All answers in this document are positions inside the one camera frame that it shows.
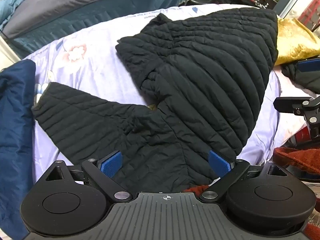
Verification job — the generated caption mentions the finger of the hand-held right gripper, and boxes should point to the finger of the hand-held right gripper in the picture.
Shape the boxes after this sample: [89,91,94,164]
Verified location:
[273,96,320,141]
[297,58,320,73]

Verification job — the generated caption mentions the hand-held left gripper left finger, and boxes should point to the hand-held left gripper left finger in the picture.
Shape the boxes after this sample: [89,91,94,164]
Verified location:
[45,151,133,203]

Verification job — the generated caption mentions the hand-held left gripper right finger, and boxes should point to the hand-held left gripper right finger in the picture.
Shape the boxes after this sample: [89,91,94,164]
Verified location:
[199,150,288,203]

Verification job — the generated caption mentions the black quilted jacket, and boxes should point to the black quilted jacket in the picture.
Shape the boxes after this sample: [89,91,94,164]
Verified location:
[31,7,279,193]

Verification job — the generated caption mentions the dark cloth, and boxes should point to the dark cloth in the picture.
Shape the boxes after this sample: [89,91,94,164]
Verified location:
[281,62,320,94]

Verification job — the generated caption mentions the golden yellow cloth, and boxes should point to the golden yellow cloth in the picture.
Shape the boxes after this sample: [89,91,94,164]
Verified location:
[274,17,320,67]

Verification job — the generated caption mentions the red lattice crate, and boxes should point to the red lattice crate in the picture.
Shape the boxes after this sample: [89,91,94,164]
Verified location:
[297,0,320,32]

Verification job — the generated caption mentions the navy blue cloth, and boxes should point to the navy blue cloth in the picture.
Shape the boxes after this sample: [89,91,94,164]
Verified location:
[0,59,38,232]

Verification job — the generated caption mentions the lilac floral bedsheet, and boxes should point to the lilac floral bedsheet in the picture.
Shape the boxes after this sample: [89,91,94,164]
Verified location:
[15,4,313,183]

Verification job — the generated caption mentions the grey blue bed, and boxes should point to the grey blue bed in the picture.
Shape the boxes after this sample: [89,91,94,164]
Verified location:
[10,0,193,55]

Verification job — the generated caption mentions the grey blanket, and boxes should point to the grey blanket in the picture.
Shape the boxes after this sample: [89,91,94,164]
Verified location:
[2,0,175,39]

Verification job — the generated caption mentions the light blue cloth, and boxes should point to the light blue cloth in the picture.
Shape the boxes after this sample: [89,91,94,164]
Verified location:
[0,0,31,32]

